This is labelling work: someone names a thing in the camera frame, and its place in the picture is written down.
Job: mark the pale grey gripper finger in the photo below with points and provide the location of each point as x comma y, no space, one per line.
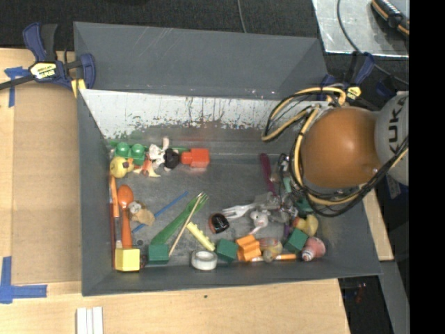
267,197
269,206

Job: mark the white toy mouse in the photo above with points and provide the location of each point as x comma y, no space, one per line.
260,219

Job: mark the purple plastic spoon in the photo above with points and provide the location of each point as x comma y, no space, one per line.
267,172

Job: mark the yellow toy duck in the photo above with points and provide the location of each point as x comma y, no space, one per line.
307,224

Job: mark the white plastic fork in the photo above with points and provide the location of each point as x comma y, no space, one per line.
240,211

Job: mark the green cube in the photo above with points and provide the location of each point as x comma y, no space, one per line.
296,239
227,250
158,254

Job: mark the orange ridged block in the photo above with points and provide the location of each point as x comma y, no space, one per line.
248,248

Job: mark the orange and white pen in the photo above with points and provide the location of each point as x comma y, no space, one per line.
286,256

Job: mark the pink toy shell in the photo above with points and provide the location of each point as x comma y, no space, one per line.
314,249

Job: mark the black and red small toy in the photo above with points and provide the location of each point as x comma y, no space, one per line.
219,223

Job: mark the yellow toothed plastic strip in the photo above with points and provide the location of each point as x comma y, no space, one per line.
200,235

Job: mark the red-orange toy block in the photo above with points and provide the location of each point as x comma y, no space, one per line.
198,157

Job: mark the clear tape roll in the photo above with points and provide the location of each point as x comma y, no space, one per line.
204,260

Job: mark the thin wooden skewer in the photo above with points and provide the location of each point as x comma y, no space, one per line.
186,224

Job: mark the green plastic fork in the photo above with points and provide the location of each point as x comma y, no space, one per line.
180,218

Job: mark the blue straw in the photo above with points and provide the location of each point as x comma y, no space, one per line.
170,204

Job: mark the small black toy figure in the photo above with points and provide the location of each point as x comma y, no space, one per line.
171,158

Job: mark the white and orange toy animal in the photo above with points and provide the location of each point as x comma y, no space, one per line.
154,153

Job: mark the tan crumpled toy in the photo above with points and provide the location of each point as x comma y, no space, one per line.
144,216

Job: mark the grey metal bin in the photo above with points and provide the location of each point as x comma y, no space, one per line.
226,64

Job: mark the green two-stud toy brick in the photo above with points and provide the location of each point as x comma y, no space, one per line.
133,151

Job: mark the orange plastic spoon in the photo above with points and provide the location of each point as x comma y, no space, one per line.
125,200

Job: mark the yellow toy duck head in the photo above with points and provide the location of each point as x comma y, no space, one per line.
118,167

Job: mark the yellow cube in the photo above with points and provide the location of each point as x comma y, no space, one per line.
127,259

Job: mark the orange pencil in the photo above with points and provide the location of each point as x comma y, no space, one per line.
113,197

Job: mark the red-brown thin stick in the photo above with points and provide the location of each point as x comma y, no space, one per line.
112,238

